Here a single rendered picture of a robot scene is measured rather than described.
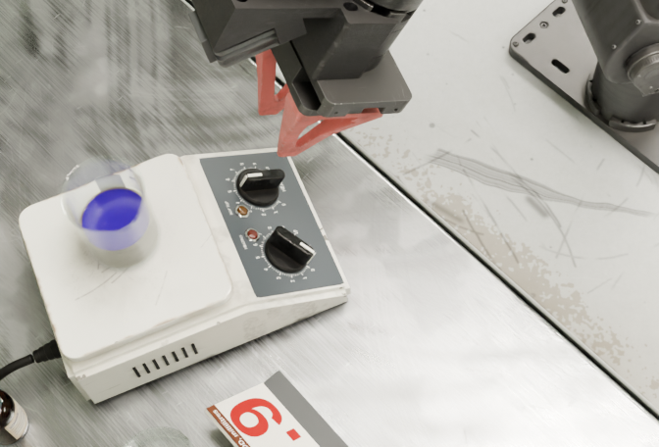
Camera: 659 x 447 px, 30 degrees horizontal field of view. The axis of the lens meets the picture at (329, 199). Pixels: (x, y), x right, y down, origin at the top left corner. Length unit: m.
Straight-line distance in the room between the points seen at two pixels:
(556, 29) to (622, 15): 0.17
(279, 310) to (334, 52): 0.21
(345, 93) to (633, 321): 0.29
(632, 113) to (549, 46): 0.09
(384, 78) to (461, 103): 0.22
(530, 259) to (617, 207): 0.08
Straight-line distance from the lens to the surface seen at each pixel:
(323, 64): 0.72
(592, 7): 0.86
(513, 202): 0.93
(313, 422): 0.86
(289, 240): 0.85
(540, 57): 0.98
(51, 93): 1.01
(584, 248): 0.92
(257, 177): 0.87
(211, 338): 0.85
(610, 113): 0.95
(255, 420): 0.85
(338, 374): 0.88
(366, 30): 0.71
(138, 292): 0.82
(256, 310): 0.83
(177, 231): 0.83
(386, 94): 0.75
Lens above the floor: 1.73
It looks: 64 degrees down
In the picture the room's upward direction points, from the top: 7 degrees counter-clockwise
